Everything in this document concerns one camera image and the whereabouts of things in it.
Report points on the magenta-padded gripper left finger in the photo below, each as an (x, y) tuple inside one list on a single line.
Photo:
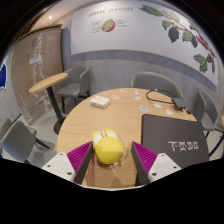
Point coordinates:
[(58, 165)]

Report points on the black mouse pad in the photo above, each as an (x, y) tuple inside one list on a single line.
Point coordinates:
[(170, 131)]

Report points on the grey armchair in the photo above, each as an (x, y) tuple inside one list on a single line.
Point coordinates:
[(75, 87), (155, 81), (206, 115), (18, 138)]

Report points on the brown printed wall panel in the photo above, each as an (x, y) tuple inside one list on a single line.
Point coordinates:
[(33, 73)]

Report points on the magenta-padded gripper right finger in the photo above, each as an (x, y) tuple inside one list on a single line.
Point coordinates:
[(163, 165)]

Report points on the round wooden high table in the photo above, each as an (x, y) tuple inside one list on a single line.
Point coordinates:
[(48, 82)]

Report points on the small playing card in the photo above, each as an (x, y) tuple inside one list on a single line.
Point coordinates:
[(169, 112), (124, 91), (143, 108), (137, 91), (115, 97), (158, 105), (136, 98)]

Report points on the white card box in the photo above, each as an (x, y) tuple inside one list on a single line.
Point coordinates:
[(99, 101)]

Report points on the black flat hub device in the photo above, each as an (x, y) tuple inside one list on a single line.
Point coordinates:
[(180, 103)]

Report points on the coffee plant wall mural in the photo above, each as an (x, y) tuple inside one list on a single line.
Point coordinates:
[(143, 30)]

